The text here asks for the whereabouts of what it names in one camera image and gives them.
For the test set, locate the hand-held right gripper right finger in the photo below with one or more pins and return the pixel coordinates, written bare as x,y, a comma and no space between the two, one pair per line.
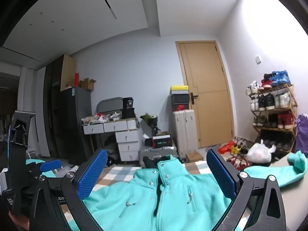
221,175

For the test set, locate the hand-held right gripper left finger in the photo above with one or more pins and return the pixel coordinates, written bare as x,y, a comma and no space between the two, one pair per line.
92,173

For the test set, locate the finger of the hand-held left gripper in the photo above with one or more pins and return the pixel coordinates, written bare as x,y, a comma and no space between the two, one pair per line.
18,154
50,165

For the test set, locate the teal snap-button jacket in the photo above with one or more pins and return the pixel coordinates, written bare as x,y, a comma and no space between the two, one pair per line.
168,197

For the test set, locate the person's left hand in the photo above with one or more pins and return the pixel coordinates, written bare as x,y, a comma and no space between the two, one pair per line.
20,222

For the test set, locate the red shoes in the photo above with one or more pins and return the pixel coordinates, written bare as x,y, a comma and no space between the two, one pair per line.
237,163

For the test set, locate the checked blanket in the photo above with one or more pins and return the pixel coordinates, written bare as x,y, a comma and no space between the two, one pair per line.
120,173

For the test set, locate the orange plastic bag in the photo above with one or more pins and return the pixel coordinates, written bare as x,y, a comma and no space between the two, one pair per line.
226,147

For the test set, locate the yellow shoes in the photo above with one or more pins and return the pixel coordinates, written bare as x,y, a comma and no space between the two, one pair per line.
234,149

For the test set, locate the dark bag under desk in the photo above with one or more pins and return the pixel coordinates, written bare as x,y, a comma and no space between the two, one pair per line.
111,149

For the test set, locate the small cardboard box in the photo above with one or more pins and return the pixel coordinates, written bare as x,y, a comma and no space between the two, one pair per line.
194,157

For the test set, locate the white plastic bag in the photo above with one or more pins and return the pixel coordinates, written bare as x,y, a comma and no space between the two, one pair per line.
258,152

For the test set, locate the white drawer cabinet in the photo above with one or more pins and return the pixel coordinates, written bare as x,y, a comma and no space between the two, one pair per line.
128,144

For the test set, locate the dark grey fridge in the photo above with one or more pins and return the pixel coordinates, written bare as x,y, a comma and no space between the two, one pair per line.
74,125

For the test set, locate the white curtain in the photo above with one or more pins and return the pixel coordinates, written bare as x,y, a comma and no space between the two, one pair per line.
30,105

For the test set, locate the white desk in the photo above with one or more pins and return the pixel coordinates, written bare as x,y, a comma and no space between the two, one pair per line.
113,126

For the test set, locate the beige upright suitcase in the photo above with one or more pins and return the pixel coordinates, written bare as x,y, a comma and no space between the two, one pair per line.
184,134

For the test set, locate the pile of desk clutter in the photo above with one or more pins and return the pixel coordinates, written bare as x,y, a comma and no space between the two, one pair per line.
101,118

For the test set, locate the black cloth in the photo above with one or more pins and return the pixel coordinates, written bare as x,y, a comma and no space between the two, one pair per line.
150,162

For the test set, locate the dark wardrobe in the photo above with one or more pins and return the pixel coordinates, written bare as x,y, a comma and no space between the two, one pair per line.
54,101

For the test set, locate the silver ribbed suitcase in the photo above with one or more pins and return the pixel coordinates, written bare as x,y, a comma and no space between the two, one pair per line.
156,152

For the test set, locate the black shoebox with green label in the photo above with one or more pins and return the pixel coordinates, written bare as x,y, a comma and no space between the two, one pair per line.
161,142

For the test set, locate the grey hard case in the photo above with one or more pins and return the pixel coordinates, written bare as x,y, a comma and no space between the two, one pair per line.
109,104

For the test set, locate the black bag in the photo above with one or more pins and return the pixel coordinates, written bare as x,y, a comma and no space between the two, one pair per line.
129,108

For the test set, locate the flower bouquet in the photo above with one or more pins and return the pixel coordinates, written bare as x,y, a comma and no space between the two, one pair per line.
149,119

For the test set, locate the black shoebox with red logo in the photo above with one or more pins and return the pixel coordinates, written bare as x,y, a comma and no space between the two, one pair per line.
181,107

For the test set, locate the grey black shoebox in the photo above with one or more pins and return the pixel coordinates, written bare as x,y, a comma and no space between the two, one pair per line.
180,98

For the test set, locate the open cardboard box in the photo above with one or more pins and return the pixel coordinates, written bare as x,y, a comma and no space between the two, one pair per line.
87,84

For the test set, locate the wooden shoe rack with shoes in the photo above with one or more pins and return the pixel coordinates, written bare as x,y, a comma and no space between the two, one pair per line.
269,101

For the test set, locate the purple bag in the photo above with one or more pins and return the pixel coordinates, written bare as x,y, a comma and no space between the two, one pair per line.
302,134

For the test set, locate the yellow-lid shoebox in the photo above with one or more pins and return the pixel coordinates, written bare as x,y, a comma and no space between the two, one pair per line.
179,89

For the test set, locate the tan wooden door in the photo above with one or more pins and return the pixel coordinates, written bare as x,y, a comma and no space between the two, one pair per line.
204,77

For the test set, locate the white light switch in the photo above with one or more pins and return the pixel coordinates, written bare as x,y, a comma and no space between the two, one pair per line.
258,59

